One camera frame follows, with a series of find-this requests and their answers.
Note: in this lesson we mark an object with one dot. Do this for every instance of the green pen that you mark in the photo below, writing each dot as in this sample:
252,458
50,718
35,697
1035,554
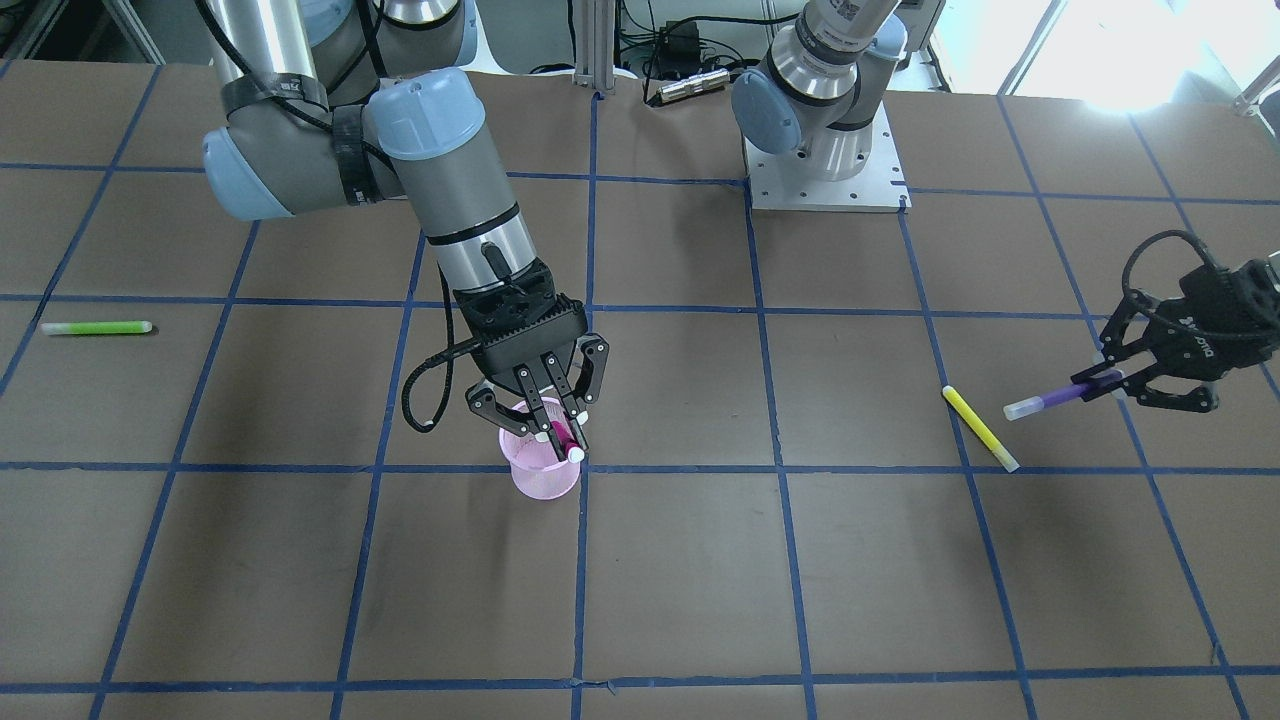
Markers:
69,329

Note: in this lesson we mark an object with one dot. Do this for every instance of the silver metal cylinder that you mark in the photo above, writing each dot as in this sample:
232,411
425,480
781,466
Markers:
694,86

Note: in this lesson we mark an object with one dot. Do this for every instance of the yellow pen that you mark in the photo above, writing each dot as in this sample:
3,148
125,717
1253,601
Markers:
972,420

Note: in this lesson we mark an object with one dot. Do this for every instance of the pink mesh cup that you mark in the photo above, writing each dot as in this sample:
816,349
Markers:
535,468

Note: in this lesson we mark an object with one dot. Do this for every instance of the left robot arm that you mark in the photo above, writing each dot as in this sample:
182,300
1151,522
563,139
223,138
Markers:
828,68

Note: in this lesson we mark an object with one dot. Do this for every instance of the purple pen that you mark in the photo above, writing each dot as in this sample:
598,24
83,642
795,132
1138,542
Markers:
1059,396

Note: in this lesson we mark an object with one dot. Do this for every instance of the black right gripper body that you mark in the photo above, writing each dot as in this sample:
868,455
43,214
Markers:
592,353

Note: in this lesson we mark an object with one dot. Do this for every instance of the pink pen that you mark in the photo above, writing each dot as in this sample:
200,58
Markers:
573,451

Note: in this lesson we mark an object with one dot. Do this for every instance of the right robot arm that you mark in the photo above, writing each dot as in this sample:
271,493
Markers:
332,103

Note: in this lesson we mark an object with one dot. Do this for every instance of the black power adapter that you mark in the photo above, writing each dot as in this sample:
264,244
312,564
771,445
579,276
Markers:
679,40

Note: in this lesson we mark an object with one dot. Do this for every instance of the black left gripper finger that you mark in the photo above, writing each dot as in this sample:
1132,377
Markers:
1200,399
1114,347

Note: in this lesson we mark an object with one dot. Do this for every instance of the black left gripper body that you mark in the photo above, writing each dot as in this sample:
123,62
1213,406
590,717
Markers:
1203,326

